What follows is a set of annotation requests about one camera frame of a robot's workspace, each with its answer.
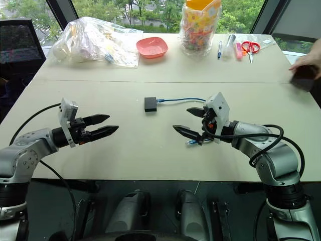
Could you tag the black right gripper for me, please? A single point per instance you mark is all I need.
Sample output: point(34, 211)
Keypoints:
point(208, 123)

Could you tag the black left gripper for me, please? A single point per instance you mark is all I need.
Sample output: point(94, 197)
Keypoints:
point(79, 131)

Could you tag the black block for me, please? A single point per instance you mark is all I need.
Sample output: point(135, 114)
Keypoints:
point(304, 79)

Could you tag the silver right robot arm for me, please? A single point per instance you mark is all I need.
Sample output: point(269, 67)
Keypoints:
point(276, 160)

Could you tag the person's bare forearm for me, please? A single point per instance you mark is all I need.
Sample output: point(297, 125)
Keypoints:
point(318, 45)

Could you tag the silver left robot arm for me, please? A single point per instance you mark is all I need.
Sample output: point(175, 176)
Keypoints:
point(22, 153)

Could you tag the small black box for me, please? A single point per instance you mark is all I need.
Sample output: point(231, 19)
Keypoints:
point(150, 104)

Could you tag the person's bare hand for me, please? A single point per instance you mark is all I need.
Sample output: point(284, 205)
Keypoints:
point(311, 60)

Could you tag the blue pen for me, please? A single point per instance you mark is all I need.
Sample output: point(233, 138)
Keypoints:
point(220, 50)

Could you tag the clear plastic bag of items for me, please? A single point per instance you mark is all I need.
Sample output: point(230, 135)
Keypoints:
point(92, 42)

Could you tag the clear plastic tube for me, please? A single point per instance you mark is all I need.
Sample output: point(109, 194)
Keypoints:
point(228, 46)

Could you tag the pink plastic bowl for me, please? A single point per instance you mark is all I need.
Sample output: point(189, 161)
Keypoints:
point(152, 47)

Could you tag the pink highlighter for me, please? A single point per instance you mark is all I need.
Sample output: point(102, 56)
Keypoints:
point(238, 51)

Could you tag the clear bag of colourful candy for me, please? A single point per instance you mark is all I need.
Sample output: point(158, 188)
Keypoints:
point(198, 30)

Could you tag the grey rounded shape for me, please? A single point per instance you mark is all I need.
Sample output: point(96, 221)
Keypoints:
point(191, 216)
point(128, 213)

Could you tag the black mesh office chair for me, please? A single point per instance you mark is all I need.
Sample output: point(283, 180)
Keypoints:
point(20, 42)

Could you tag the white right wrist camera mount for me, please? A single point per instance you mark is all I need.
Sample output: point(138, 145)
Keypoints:
point(222, 110)

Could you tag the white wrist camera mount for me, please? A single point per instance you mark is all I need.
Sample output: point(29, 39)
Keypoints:
point(222, 110)
point(67, 113)

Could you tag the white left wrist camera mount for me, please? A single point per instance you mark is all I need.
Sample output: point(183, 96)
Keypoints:
point(67, 113)

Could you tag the dark window frame post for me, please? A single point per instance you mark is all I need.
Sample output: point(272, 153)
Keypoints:
point(288, 17)
point(62, 11)

